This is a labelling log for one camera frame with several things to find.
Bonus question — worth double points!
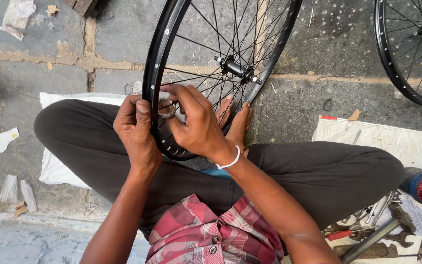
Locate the person's left hand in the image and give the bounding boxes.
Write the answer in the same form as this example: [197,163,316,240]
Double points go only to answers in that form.
[113,94,163,174]

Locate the person's right hand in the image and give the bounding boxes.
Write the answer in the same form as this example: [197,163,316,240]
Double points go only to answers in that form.
[160,83,239,166]

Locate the black spoked bicycle wheel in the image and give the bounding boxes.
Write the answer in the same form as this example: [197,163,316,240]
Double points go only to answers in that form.
[142,0,303,162]
[374,0,422,109]

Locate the person's bare foot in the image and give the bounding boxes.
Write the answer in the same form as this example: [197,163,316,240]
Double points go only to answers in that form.
[226,101,253,156]
[215,94,234,129]

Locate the white wrist band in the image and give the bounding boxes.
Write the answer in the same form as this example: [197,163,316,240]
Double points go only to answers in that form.
[215,145,241,170]

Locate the blue plastic piece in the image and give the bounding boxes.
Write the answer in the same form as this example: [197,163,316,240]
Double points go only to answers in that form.
[199,167,233,180]

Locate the dark grey trousers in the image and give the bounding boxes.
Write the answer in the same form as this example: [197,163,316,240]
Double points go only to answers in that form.
[34,99,406,241]

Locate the white woven sack cushion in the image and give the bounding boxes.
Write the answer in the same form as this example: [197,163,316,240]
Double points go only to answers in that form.
[38,92,128,190]

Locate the red plaid shirt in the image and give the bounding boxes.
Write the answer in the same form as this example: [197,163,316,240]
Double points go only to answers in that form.
[145,194,285,264]

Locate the small clear plastic sleeve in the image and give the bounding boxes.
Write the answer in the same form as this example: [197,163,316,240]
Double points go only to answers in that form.
[0,174,18,204]
[19,179,38,213]

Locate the torn white paper scrap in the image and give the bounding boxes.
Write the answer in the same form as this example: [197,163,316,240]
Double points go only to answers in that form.
[0,127,20,154]

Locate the brown cardboard scrap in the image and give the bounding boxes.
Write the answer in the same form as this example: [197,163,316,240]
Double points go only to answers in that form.
[12,201,29,220]

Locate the wooden plank piece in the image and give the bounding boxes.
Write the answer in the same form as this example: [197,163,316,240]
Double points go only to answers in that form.
[62,0,100,18]

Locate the crumpled clear plastic wrapper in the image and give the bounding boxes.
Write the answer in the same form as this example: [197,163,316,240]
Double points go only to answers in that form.
[0,0,37,42]

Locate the white woven sack mat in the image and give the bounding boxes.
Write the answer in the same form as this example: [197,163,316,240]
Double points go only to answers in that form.
[312,115,422,264]

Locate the silver combination wrench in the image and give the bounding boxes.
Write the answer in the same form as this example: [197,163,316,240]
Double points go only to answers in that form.
[365,190,399,225]

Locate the brown flat metal file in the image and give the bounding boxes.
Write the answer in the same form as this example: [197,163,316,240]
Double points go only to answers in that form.
[333,242,399,259]

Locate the rusty open end wrench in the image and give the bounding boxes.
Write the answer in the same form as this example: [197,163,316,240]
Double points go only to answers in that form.
[350,228,415,248]

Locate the printed white paper slip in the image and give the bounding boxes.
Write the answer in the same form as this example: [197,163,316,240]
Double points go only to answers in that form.
[398,199,422,238]

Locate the red handled screwdriver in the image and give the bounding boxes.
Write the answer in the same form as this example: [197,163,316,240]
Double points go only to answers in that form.
[326,225,379,242]

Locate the hammer with metal pipe handle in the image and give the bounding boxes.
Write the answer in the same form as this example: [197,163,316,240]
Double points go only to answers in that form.
[341,203,417,264]

